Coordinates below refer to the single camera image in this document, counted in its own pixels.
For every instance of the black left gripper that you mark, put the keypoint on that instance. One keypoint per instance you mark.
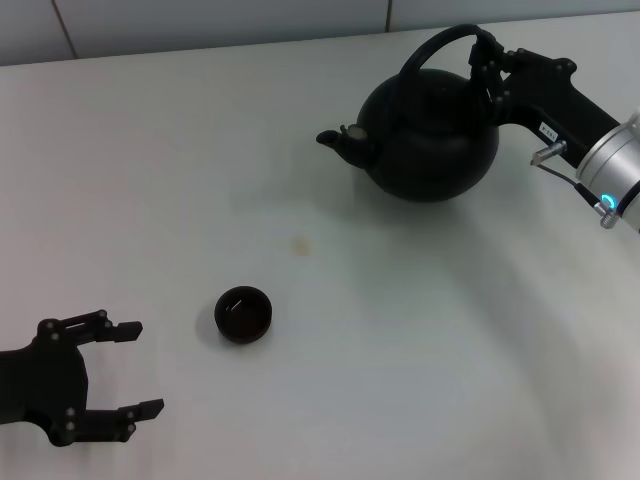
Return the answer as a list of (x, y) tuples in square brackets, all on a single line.
[(50, 380)]

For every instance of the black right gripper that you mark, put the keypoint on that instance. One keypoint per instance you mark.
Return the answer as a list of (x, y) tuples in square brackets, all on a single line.
[(545, 100)]

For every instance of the small dark brown teacup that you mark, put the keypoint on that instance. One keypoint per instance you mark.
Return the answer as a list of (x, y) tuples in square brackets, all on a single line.
[(243, 320)]

